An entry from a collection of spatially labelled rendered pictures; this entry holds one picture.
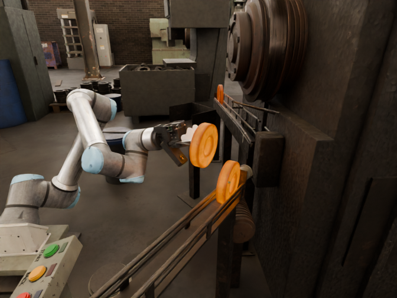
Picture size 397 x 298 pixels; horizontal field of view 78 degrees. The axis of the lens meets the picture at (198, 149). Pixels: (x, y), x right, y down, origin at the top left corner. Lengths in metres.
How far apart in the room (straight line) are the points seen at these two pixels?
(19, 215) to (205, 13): 3.16
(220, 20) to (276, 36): 2.87
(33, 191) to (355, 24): 1.58
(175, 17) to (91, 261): 3.04
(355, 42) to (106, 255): 1.53
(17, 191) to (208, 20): 3.06
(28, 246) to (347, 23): 1.66
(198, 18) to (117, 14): 7.88
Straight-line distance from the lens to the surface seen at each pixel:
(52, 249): 0.86
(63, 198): 1.66
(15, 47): 4.30
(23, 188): 1.62
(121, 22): 11.39
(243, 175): 0.92
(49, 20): 12.23
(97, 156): 0.90
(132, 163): 0.96
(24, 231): 1.57
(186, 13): 3.74
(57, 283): 0.79
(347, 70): 0.84
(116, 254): 1.64
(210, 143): 0.87
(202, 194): 2.01
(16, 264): 1.65
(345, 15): 0.90
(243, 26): 1.07
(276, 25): 1.01
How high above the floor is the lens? 1.17
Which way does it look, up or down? 25 degrees down
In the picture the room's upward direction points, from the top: straight up
